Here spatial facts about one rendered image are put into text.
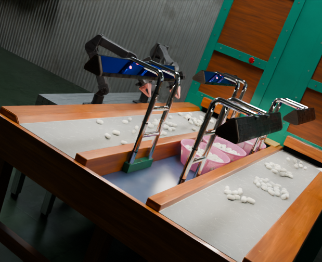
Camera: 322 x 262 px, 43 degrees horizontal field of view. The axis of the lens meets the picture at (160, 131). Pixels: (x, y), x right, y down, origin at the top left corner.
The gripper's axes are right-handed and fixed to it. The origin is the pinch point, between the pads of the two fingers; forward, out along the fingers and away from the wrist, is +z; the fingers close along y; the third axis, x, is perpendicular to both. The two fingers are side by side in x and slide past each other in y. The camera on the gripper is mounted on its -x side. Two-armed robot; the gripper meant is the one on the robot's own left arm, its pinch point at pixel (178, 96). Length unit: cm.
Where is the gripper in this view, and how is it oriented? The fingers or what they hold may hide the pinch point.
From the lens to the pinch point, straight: 275.1
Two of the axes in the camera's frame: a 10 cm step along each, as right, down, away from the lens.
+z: 3.9, 9.1, -1.4
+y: 4.8, -0.7, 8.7
